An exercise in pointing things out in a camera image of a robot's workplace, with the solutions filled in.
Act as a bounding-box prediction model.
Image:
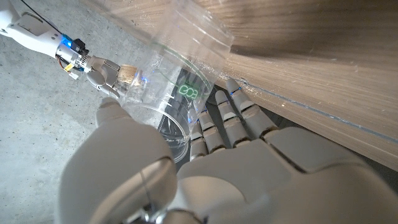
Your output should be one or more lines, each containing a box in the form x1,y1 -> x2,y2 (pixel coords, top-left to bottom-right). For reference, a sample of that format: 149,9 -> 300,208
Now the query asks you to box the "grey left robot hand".
58,78 -> 398,224

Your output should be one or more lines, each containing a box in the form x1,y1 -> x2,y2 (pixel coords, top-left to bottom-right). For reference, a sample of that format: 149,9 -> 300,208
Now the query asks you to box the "clear plastic cup with sugar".
116,62 -> 147,97

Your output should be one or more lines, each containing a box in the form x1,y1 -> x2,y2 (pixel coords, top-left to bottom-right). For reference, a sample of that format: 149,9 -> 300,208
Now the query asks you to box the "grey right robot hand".
86,55 -> 122,100

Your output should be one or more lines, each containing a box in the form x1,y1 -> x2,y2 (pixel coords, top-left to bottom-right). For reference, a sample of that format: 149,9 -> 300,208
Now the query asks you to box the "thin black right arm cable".
18,0 -> 63,34

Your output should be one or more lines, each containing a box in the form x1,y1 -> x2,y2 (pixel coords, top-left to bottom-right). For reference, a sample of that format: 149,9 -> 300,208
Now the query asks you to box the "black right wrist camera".
70,37 -> 90,57

